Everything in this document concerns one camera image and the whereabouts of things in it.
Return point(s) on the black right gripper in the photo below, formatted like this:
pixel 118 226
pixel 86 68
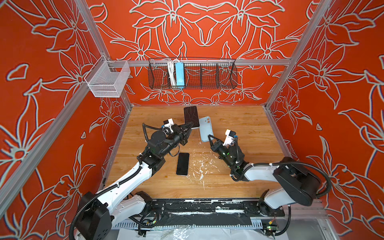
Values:
pixel 217 146

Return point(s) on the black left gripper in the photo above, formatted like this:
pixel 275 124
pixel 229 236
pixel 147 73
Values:
pixel 182 135

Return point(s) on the white phone case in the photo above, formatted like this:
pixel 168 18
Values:
pixel 205 128

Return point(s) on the black phone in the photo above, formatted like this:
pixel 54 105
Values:
pixel 183 164

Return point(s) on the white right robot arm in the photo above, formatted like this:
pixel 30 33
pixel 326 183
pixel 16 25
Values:
pixel 300 183

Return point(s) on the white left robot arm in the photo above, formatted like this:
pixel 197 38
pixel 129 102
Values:
pixel 98 213

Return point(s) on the light blue box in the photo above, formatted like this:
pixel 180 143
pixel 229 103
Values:
pixel 180 76

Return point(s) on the clear acrylic bin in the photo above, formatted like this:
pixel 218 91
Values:
pixel 107 79

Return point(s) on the aluminium back crossbar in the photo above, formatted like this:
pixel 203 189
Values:
pixel 238 62

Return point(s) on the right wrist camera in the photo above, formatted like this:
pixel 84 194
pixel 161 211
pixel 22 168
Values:
pixel 230 138

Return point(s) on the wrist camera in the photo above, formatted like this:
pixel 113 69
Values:
pixel 230 138
pixel 168 125

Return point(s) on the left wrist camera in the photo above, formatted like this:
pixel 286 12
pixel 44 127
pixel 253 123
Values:
pixel 168 125

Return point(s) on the black wire basket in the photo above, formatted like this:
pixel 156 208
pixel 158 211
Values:
pixel 197 76

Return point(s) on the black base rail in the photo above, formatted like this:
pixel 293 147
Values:
pixel 215 213

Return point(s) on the aluminium frame post left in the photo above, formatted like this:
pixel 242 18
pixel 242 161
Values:
pixel 97 38

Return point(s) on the aluminium frame post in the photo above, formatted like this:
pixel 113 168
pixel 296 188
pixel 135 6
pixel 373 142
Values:
pixel 309 31
pixel 97 38

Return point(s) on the aluminium frame post right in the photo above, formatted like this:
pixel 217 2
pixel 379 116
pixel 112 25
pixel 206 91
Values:
pixel 309 31

